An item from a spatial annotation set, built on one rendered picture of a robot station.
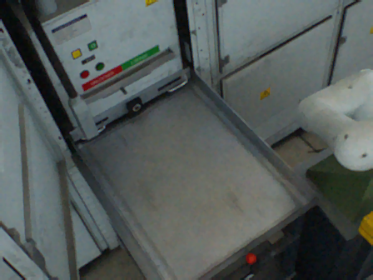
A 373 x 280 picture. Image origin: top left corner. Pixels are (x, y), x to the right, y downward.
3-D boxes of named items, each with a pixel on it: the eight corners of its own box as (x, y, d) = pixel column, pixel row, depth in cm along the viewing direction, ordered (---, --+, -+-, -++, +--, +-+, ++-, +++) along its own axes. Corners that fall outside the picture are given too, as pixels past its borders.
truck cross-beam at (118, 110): (191, 77, 197) (189, 67, 192) (74, 142, 183) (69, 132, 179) (184, 70, 200) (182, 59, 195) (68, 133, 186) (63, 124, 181)
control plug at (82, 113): (99, 134, 173) (87, 102, 159) (87, 141, 172) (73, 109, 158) (90, 121, 177) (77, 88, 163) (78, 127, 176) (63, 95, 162)
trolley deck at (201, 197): (316, 204, 166) (319, 195, 161) (166, 310, 150) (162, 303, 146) (205, 89, 203) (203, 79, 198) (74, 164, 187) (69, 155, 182)
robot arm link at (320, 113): (285, 102, 170) (333, 142, 118) (329, 81, 168) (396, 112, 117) (300, 134, 173) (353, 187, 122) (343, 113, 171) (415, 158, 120)
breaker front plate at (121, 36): (183, 72, 193) (168, -33, 155) (77, 131, 181) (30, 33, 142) (181, 70, 194) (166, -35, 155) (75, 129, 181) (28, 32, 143)
